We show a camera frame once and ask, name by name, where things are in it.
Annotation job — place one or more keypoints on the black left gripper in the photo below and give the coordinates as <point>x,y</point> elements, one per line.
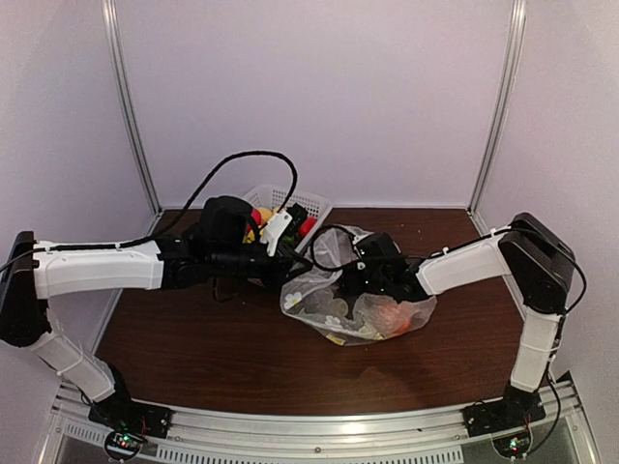
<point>282,269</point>

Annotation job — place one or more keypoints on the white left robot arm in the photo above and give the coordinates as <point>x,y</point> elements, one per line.
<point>37,271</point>

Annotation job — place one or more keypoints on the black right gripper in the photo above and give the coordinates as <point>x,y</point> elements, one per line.
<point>349,277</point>

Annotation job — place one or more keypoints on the left aluminium corner post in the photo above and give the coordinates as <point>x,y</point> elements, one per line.
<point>113,34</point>

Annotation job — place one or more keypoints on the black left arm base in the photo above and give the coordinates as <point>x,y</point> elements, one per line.
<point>131,422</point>

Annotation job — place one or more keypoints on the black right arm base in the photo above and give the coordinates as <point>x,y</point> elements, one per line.
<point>507,420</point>

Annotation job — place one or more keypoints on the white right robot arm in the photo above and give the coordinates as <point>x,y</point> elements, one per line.
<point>536,264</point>

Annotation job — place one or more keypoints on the aluminium corner post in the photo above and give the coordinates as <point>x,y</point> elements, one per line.
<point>517,26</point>
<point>113,34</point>

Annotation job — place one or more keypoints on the clear printed plastic bag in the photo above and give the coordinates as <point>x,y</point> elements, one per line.
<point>314,298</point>

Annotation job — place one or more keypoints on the orange fruit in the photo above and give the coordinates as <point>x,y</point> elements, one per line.
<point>397,319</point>

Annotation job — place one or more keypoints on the yellow lemon in basket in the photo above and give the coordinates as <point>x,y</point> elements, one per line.
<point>264,215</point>

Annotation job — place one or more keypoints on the pink fruit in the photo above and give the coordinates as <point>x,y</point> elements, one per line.
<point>256,216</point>

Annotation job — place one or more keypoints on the red fruit in basket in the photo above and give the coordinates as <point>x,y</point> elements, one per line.
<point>307,226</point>

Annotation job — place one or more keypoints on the right aluminium corner post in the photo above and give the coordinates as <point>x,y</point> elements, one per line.
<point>517,26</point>

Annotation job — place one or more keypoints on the white perforated plastic basket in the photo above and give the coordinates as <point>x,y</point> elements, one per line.
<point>271,196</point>

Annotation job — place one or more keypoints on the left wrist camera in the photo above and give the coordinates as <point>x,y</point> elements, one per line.
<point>284,222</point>

